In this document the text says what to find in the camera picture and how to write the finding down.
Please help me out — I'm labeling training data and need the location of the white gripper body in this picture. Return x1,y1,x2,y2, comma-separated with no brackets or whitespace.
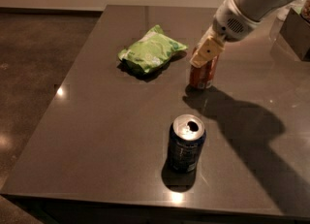
212,0,261,42

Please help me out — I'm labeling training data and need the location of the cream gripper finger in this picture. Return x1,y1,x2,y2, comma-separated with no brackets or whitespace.
190,36,224,68

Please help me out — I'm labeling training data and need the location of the red coke can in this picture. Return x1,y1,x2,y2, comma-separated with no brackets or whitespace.
189,56,219,90

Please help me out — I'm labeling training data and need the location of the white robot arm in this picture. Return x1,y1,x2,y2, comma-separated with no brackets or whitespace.
190,0,294,68

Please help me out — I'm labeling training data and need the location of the blue pepsi can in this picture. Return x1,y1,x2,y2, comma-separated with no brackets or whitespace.
168,114,206,173

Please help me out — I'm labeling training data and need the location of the green chip bag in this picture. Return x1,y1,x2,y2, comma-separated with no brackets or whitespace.
118,25,188,76

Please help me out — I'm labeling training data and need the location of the dark box with snacks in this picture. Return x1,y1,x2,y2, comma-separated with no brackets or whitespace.
280,0,310,61

